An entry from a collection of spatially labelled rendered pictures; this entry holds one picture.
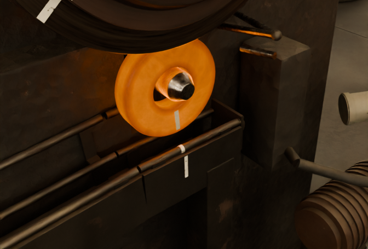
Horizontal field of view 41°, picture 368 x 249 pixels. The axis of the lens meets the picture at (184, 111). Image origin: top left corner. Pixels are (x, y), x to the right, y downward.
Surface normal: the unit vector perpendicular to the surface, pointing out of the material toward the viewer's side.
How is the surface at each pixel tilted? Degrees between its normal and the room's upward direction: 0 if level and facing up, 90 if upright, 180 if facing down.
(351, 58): 0
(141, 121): 90
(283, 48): 0
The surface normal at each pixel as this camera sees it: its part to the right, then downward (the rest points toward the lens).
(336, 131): -0.03, -0.84
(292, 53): 0.21, -0.62
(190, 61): 0.58, 0.43
